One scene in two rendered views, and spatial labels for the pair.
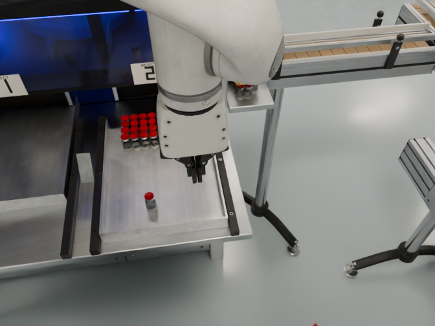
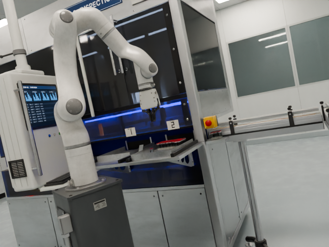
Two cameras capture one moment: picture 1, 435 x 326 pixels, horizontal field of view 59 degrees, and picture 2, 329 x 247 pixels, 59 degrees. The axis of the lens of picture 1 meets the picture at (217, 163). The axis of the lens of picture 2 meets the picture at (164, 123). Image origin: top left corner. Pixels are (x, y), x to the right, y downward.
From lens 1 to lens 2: 1.31 m
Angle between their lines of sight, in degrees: 55
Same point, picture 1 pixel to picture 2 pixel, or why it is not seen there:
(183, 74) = (139, 78)
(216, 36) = (131, 58)
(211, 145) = (152, 103)
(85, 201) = not seen: hidden behind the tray
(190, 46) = (138, 70)
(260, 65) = (144, 65)
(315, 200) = not seen: outside the picture
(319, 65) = (252, 126)
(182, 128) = (143, 97)
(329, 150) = not seen: outside the picture
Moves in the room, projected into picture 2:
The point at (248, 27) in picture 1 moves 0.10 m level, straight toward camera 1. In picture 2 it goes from (137, 56) to (122, 56)
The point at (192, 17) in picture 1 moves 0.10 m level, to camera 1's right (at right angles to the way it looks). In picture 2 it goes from (128, 55) to (143, 50)
